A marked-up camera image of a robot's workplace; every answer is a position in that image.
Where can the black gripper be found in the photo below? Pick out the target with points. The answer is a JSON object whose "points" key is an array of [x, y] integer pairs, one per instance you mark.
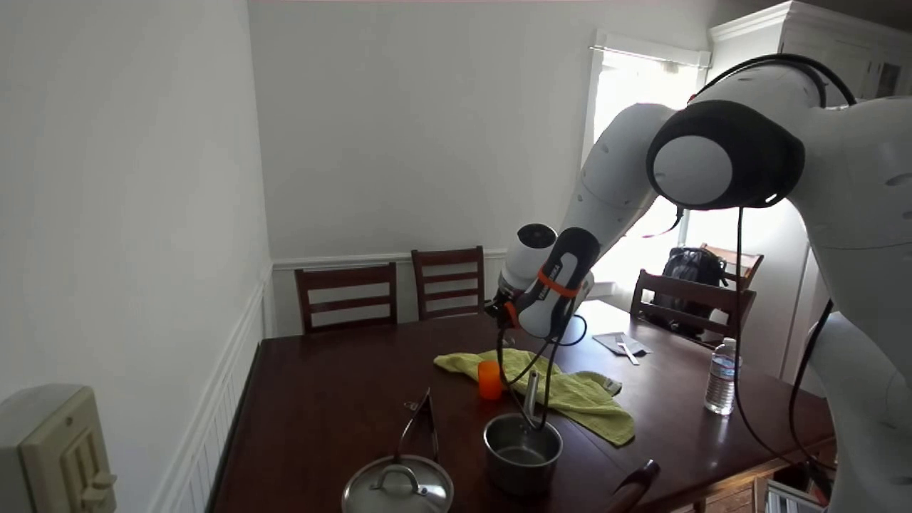
{"points": [[500, 315]]}

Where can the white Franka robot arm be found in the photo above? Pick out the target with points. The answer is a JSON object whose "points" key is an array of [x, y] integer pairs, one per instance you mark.
{"points": [[855, 189]]}

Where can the orange plastic cup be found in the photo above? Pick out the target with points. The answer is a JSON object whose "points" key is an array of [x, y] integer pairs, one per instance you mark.
{"points": [[490, 384]]}

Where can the white paper packet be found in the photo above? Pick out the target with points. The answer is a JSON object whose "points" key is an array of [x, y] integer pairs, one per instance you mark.
{"points": [[617, 342]]}

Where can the yellow dish cloth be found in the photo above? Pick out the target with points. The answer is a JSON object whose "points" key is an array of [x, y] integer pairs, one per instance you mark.
{"points": [[588, 404]]}

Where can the black bag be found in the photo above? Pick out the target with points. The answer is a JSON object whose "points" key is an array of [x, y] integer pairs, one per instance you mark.
{"points": [[687, 263]]}

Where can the glass pot lid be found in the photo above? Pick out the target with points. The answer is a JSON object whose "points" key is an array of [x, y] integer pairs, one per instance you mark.
{"points": [[397, 485]]}

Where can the clear plastic water bottle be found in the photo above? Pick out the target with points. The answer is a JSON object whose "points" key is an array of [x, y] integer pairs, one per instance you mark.
{"points": [[721, 380]]}

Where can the white refrigerator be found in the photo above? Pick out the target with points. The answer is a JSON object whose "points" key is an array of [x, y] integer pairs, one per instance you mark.
{"points": [[771, 275]]}

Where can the bright white framed window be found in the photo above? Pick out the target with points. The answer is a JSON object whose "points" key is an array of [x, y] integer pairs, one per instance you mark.
{"points": [[637, 75]]}

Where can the white wall cabinet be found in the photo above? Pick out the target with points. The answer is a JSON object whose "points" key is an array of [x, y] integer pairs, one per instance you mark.
{"points": [[816, 32]]}

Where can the cream wall light switch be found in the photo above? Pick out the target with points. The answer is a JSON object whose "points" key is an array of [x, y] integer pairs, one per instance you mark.
{"points": [[65, 458]]}

